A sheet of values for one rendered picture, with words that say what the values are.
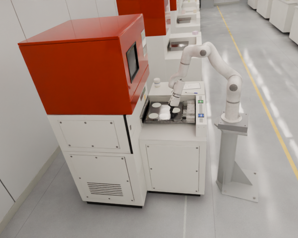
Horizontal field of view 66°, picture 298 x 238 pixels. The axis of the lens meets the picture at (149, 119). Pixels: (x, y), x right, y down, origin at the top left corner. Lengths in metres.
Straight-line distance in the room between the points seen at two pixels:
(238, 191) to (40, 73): 2.26
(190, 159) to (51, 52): 1.49
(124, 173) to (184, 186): 0.69
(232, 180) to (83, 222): 1.71
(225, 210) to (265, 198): 0.46
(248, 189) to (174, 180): 0.84
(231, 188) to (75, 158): 1.70
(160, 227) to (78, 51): 1.80
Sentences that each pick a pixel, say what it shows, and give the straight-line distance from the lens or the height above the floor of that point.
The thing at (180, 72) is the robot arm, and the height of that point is 1.31.
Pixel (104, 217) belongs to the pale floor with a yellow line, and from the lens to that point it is 2.69.
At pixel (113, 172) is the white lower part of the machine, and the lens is 2.26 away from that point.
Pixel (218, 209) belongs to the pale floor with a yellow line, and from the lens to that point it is 2.64.
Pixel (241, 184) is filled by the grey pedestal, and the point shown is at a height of 0.01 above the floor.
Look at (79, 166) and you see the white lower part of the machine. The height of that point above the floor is 0.63.
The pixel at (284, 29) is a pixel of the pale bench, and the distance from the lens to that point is 8.58.
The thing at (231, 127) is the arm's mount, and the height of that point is 0.86.
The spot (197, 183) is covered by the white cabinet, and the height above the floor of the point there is 0.26.
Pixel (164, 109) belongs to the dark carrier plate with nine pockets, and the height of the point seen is 0.90.
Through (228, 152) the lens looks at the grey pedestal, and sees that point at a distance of 2.50.
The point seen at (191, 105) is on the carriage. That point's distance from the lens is 2.50.
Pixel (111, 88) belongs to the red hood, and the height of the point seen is 1.45.
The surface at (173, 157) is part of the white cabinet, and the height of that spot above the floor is 0.61.
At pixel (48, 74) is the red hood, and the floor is 1.58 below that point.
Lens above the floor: 2.15
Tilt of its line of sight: 33 degrees down
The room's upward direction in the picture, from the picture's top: 7 degrees counter-clockwise
